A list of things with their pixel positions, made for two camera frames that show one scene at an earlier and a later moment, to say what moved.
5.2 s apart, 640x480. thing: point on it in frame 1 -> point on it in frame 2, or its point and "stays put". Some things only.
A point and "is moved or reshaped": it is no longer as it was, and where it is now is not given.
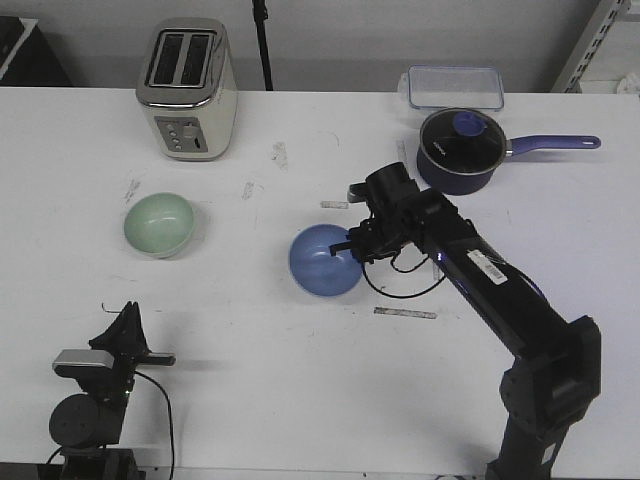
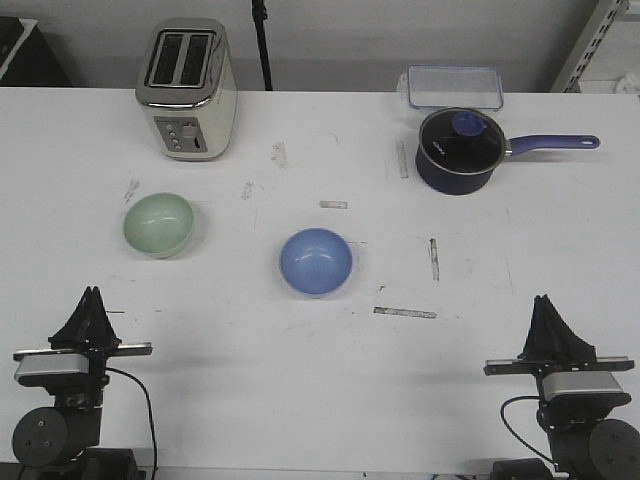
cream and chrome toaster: (187, 88) stays put
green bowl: (159, 225) stays put
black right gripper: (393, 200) -> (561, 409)
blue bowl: (313, 266) is moved or reshaped
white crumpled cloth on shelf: (628, 86) stays put
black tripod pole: (261, 15) stays put
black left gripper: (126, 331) -> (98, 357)
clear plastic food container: (429, 86) stays put
